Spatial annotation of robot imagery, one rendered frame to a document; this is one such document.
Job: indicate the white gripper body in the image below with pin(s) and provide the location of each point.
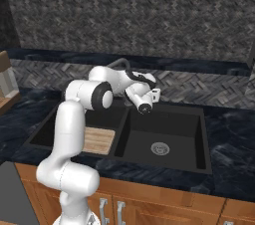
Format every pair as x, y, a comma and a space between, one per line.
156, 97

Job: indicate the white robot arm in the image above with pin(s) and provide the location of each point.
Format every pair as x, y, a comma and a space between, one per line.
69, 136

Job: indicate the black double sink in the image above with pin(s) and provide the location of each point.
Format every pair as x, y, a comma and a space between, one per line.
166, 129

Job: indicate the silver sink drain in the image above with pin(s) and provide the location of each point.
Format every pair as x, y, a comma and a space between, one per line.
160, 148

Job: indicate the dark grey sink faucet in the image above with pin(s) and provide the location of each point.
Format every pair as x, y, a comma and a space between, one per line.
121, 60

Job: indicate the wooden cutting board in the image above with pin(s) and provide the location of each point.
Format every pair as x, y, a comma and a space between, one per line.
99, 140

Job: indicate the brown and white box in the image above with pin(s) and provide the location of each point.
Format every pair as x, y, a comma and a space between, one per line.
7, 83

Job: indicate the dark grey dishwasher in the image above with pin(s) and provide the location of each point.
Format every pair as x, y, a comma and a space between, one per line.
15, 195

